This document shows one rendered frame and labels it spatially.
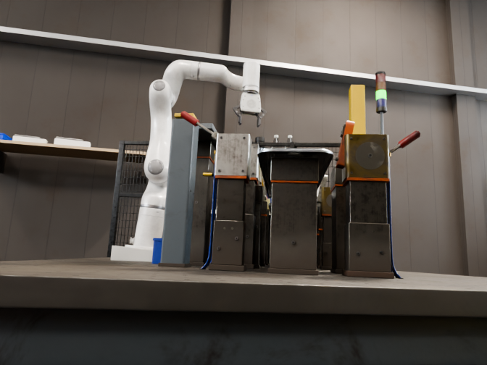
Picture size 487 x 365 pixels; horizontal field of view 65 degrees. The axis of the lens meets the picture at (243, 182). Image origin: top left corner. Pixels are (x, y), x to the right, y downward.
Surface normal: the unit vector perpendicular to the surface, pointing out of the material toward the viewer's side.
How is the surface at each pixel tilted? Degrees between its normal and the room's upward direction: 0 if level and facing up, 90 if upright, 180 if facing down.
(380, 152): 90
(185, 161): 90
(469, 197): 90
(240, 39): 90
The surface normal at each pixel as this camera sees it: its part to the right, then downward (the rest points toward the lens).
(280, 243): -0.11, -0.20
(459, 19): 0.18, -0.18
